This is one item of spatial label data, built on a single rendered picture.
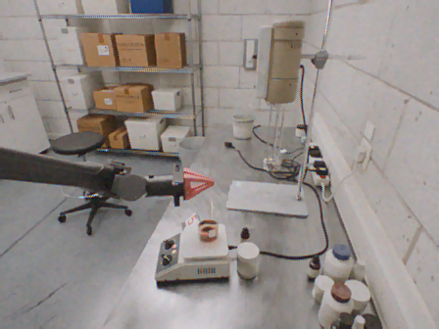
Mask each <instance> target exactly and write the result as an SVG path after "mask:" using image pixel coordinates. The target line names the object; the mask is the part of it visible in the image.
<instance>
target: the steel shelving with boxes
mask: <svg viewBox="0 0 439 329"><path fill-rule="evenodd" d="M45 1H46V5H47V7H48V12H49V15H40V13H39V10H38V5H37V3H36V0H33V2H34V4H33V5H34V7H35V10H36V15H37V18H38V21H39V23H40V28H41V31H42V35H43V38H44V40H45V46H46V48H47V53H48V56H49V58H50V63H51V67H52V71H53V73H54V74H55V80H56V82H57V85H58V90H59V92H60V95H61V99H62V102H63V106H64V111H65V113H66V117H67V120H68V122H69V127H70V129H71V132H72V133H74V132H73V128H72V123H71V121H70V118H69V111H68V110H72V109H73V111H85V110H87V112H88V115H85V116H82V117H80V118H79V119H78V120H77V121H76V127H77V129H78V132H82V131H93V132H98V133H101V134H103V135H104V137H105V140H106V141H105V144H104V145H103V146H102V147H108V146H111V147H112V148H118V149H125V147H127V146H128V145H129V144H131V149H132V150H133V149H134V150H135V149H136V150H137V149H139V151H138V150H137V151H136V150H135V151H134V150H133V151H132V152H130V153H139V152H140V150H160V151H161V150H162V151H163V150H164V154H167V155H171V153H173V155H171V156H178V155H179V150H178V142H179V141H180V140H183V139H184V138H187V137H191V131H190V130H191V127H187V126H169V127H168V128H167V127H166V116H170V117H168V118H178V117H181V118H192V117H191V116H192V115H191V116H190V117H187V116H175V117H174V115H175V114H174V115H171V114H170V113H174V112H164V111H177V110H178V109H179V108H185V107H187V106H192V107H191V108H190V109H191V110H192V109H193V121H194V135H195V137H197V128H196V117H197V116H198V115H199V113H201V112H202V125H203V137H205V123H204V101H203V79H202V67H203V66H202V65H203V64H202V33H201V19H202V18H201V17H202V16H201V11H200V0H197V6H198V15H192V14H191V8H190V0H187V12H188V13H187V14H173V13H172V0H45ZM129 4H130V8H131V12H132V14H131V13H130V11H129ZM40 16H41V17H40ZM92 16H93V17H92ZM96 16H98V17H96ZM102 16H103V17H102ZM105 16H107V17H105ZM108 16H112V17H113V18H111V17H109V18H108ZM117 16H122V18H119V17H117ZM125 16H129V17H127V18H141V19H143V18H149V19H151V18H171V19H188V39H189V53H190V64H186V41H185V32H161V33H157V34H132V35H127V34H125V35H123V33H116V32H111V33H91V32H90V31H91V29H90V26H69V19H92V18H97V19H99V18H104V19H106V18H108V19H123V17H125ZM42 17H44V18H42ZM45 17H48V18H45ZM51 17H53V18H51ZM54 17H56V18H54ZM59 17H60V18H59ZM62 17H63V18H62ZM68 17H71V18H68ZM75 17H78V18H75ZM82 17H84V18H82ZM87 17H88V18H87ZM90 17H92V18H90ZM197 17H198V18H197ZM42 19H58V20H65V21H66V26H67V27H54V29H55V32H56V34H57V36H58V41H59V43H60V45H61V51H62V53H63V57H64V59H65V62H66V63H65V64H58V65H55V64H54V62H53V58H52V55H51V53H50V48H49V45H48V43H47V38H46V35H45V30H44V27H43V22H42ZM191 19H198V26H199V64H193V53H192V38H191ZM84 65H85V66H84ZM153 65H154V66H153ZM186 65H188V66H186ZM189 65H190V66H189ZM194 65H195V66H194ZM197 65H198V66H197ZM56 66H60V69H56V68H57V67H56ZM61 66H62V67H66V66H67V67H68V66H72V67H73V68H74V67H76V68H75V69H72V68H68V69H64V68H61ZM119 66H120V67H119ZM152 66H153V67H156V68H154V69H153V68H152ZM183 66H185V67H184V68H183ZM79 67H82V68H96V69H98V68H103V69H104V68H107V67H110V68H112V70H111V69H109V71H130V70H129V69H135V70H136V69H137V68H142V69H141V70H137V71H161V70H163V71H164V70H168V69H167V68H175V69H174V70H171V69H170V71H165V72H189V71H190V73H191V91H192V105H181V89H173V88H159V89H156V90H155V89H154V86H153V84H148V83H137V82H128V83H125V84H123V85H122V86H106V87H102V88H98V80H97V75H96V72H80V68H79ZM149 67H151V68H149ZM143 68H144V69H143ZM145 68H147V69H145ZM148 68H149V69H148ZM161 68H162V69H161ZM176 68H178V69H177V70H176ZM179 68H181V69H182V70H179ZM186 68H188V70H187V69H186ZM189 68H191V69H189ZM194 68H198V69H200V84H201V106H198V107H197V106H196V107H195V98H194V71H195V69H194ZM114 69H117V70H114ZM122 69H125V70H122ZM184 69H185V70H184ZM198 69H196V70H198ZM56 70H77V71H78V73H76V74H71V75H69V76H66V77H62V80H63V82H64V85H65V87H66V91H67V93H68V96H69V100H70V102H71V104H72V106H71V107H69V109H68V108H67V107H66V102H65V100H64V97H63V92H62V90H61V85H60V82H59V80H58V75H57V73H56ZM98 70H99V69H98ZM94 106H96V107H95V108H90V107H94ZM152 107H155V108H152ZM90 109H92V110H93V109H94V110H95V109H96V110H97V109H98V111H94V110H93V111H92V110H91V111H90ZM99 109H101V110H102V109H104V110H115V111H116V110H118V112H121V114H122V112H126V113H127V114H128V113H129V112H130V114H129V115H126V114H122V115H123V116H133V114H136V115H135V116H133V117H132V118H129V119H128V120H126V121H125V125H124V126H122V127H121V128H119V129H118V123H117V120H116V118H115V116H114V115H119V114H120V113H117V114H116V113H114V114H111V113H113V112H105V111H104V110H103V111H104V112H102V111H101V112H102V113H100V111H99ZM150 109H155V110H157V111H154V110H153V111H152V110H151V111H150ZM195 109H198V110H199V109H201V110H200V111H201V112H200V111H198V110H197V111H196V110H195ZM148 110H149V112H150V113H151V112H153V113H154V112H159V111H163V112H164V114H163V113H161V114H158V113H156V114H150V113H149V112H148V113H147V112H146V111H148ZM178 111H179V112H180V111H186V112H187V111H189V110H187V109H186V110H181V109H179V110H178ZM178 111H177V112H178ZM90 112H98V113H90ZM145 112H146V113H145ZM195 112H199V113H198V115H196V113H195ZM80 113H81V112H80ZM105 113H109V114H105ZM165 113H169V115H166V114H165ZM191 113H192V112H191ZM191 113H180V114H191ZM131 114H132V115H131ZM110 144H111V145H110ZM162 146H163V148H164V149H161V147H162ZM128 147H129V146H128ZM128 147H127V148H128ZM129 148H130V147H129ZM129 148H128V149H129ZM131 149H130V150H131ZM160 151H159V152H160ZM141 152H142V151H141ZM155 152H156V151H155ZM155 152H154V153H155ZM157 152H158V151H157ZM157 152H156V154H153V152H152V154H151V153H150V152H142V153H139V154H148V153H150V155H160V154H157Z"/></svg>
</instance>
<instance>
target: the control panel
mask: <svg viewBox="0 0 439 329"><path fill-rule="evenodd" d="M180 236H181V232H179V233H178V234H176V235H173V236H172V237H170V238H168V239H167V240H168V241H170V240H174V243H173V246H175V247H173V246H172V247H171V248H170V249H167V250H166V249H165V245H166V243H164V242H161V244H160V251H159V256H158V259H157V268H156V272H155V274H157V273H159V272H162V271H163V270H166V269H168V268H170V267H173V266H174V265H176V264H178V253H179V244H180ZM173 251H175V252H173ZM161 254H164V255H166V256H167V255H169V254H171V255H172V260H171V262H170V263H169V264H166V265H163V258H162V257H160V255H161Z"/></svg>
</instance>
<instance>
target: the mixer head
mask: <svg viewBox="0 0 439 329"><path fill-rule="evenodd" d="M305 26H306V21H305V20H304V19H274V20H271V22H270V23H269V25H261V27H260V29H259V39H258V54H254V55H253V59H257V60H258V62H257V73H256V83H255V87H254V88H255V98H260V99H264V100H265V103H267V104H268V106H271V107H273V108H289V107H290V106H291V105H293V102H294V101H295V100H296V97H297V87H298V81H299V77H298V75H299V69H300V60H301V54H302V49H303V39H305V34H306V28H305Z"/></svg>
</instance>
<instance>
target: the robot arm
mask: <svg viewBox="0 0 439 329"><path fill-rule="evenodd" d="M130 173H131V167H128V166H125V163H120V162H117V161H114V160H107V162H106V164H102V163H96V162H93V163H92V162H85V163H76V162H72V161H68V160H61V159H58V158H55V157H48V156H45V155H39V154H36V153H33V152H27V151H24V150H20V149H13V148H11V147H7V146H0V179H4V180H11V181H24V182H31V183H45V184H52V185H58V186H72V187H78V188H79V189H82V190H84V191H89V192H92V193H96V194H98V195H101V196H104V197H110V198H113V199H124V200H126V201H128V202H134V201H136V200H139V199H151V198H162V197H172V196H173V197H174V206H175V207H180V202H179V197H182V196H183V201H189V200H190V199H192V198H193V197H195V196H197V195H198V194H199V193H201V192H203V191H205V190H207V189H208V188H211V187H213V186H214V185H215V180H214V179H213V178H212V180H211V179H210V177H208V176H205V175H202V174H200V173H197V172H195V171H193V170H190V169H189V168H187V167H183V168H182V169H181V172H179V164H175V165H174V166H173V173H166V174H154V175H137V174H130ZM190 182H202V183H201V184H198V185H194V186H191V185H190Z"/></svg>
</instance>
